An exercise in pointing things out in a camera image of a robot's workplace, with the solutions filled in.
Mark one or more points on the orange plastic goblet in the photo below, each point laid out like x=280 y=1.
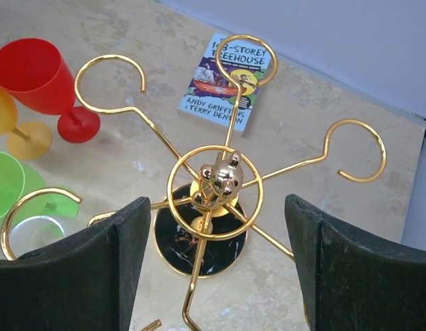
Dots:
x=26 y=141

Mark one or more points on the red plastic goblet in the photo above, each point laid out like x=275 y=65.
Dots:
x=34 y=72

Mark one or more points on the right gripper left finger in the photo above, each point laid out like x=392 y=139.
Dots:
x=86 y=281

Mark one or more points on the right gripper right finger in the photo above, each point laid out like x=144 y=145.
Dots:
x=352 y=279

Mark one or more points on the treehouse paperback book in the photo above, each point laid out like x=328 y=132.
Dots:
x=211 y=96

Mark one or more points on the clear wine glass standing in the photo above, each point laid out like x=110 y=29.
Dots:
x=33 y=233

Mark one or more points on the gold wine glass rack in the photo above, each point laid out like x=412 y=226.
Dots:
x=220 y=171

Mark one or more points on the green goblet rear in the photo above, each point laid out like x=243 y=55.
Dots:
x=18 y=179

